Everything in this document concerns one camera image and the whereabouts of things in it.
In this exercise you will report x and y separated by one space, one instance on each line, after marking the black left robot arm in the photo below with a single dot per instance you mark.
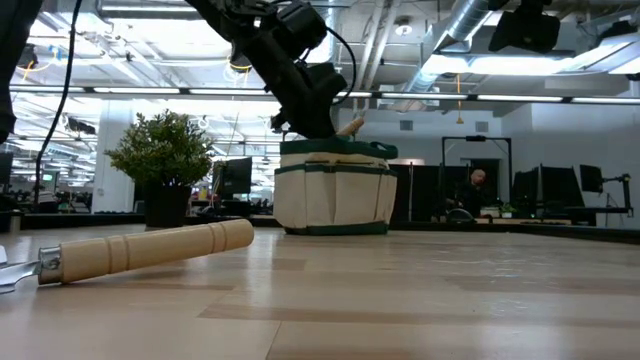
20 60

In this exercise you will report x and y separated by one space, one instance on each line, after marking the cream green canvas gardening bag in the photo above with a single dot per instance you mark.
335 200

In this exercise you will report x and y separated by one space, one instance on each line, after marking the black computer monitor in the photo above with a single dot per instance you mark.
525 192
562 187
237 175

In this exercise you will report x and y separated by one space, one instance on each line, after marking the long ceiling light bar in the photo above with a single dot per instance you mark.
425 96

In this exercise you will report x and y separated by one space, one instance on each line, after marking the black partition panel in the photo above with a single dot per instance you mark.
425 192

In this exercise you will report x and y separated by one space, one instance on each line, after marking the green potted plant black pot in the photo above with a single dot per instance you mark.
160 150

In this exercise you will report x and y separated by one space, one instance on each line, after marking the small black monitor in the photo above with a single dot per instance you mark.
591 178

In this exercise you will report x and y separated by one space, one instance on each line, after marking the person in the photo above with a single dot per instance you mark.
470 192

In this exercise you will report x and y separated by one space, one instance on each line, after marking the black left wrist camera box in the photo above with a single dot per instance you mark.
300 22

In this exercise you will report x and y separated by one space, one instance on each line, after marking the black tubular stand frame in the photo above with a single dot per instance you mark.
475 138

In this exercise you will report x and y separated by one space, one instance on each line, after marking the black table side rail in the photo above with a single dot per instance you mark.
550 231

